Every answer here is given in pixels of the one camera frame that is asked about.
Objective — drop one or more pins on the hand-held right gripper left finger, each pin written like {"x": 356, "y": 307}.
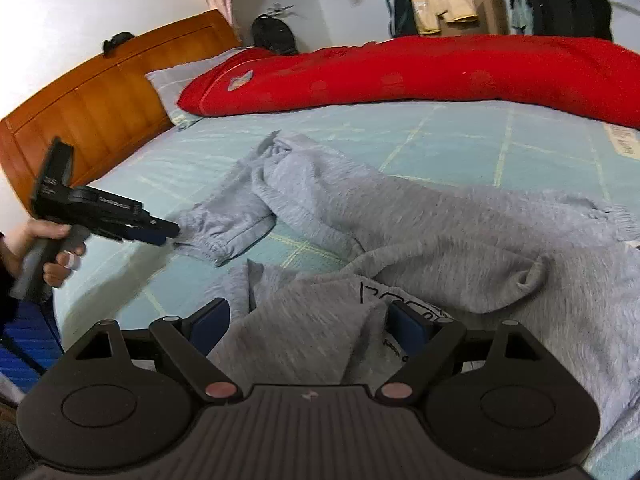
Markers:
{"x": 212, "y": 325}

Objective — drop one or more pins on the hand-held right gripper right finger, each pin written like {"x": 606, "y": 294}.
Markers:
{"x": 405, "y": 330}

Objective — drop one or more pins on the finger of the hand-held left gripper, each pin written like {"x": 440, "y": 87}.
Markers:
{"x": 161, "y": 229}
{"x": 145, "y": 239}

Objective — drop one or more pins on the grey sweatpants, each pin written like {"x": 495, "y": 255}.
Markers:
{"x": 450, "y": 240}

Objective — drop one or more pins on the person's left hand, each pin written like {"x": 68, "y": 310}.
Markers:
{"x": 30, "y": 240}

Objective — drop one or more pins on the wooden headboard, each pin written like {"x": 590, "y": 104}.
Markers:
{"x": 100, "y": 100}

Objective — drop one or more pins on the pale checked pillow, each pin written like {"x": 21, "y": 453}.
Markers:
{"x": 170, "y": 85}

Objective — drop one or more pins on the blue object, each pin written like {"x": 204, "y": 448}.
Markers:
{"x": 25, "y": 340}

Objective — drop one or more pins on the small black object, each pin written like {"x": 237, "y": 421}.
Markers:
{"x": 117, "y": 42}

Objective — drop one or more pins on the bed with green checked sheet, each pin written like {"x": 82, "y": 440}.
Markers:
{"x": 450, "y": 130}

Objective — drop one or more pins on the black backpack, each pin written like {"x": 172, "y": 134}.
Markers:
{"x": 272, "y": 35}

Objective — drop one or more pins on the red quilt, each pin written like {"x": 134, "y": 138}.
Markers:
{"x": 400, "y": 70}

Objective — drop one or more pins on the white printed label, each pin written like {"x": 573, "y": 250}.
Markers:
{"x": 625, "y": 145}

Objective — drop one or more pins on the green bag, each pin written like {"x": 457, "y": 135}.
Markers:
{"x": 400, "y": 10}

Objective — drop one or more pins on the beige shorts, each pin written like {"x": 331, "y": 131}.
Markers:
{"x": 435, "y": 5}

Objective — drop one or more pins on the cardboard box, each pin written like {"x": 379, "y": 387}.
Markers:
{"x": 487, "y": 10}

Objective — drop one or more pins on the black jacket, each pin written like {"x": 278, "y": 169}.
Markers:
{"x": 560, "y": 0}

